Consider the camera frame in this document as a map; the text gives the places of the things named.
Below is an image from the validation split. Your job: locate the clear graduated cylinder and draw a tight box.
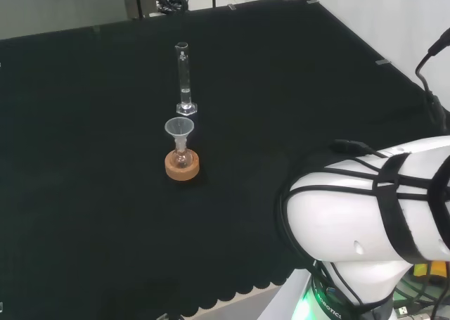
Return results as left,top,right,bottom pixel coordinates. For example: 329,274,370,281
174,41,198,116

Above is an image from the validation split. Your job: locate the round-bottom glass flask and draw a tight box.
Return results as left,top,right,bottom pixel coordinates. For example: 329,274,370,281
172,146,193,169

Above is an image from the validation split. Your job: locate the clear plastic funnel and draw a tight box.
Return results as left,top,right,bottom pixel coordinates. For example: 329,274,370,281
164,117,193,153

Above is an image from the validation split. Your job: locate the black bench cloth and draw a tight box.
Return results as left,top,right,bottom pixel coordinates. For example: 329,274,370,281
0,0,440,317

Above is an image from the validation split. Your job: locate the cork ring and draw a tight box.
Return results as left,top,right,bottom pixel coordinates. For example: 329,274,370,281
164,150,202,181

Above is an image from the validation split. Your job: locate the black cable with plug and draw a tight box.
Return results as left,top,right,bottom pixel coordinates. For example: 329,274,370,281
415,27,450,133

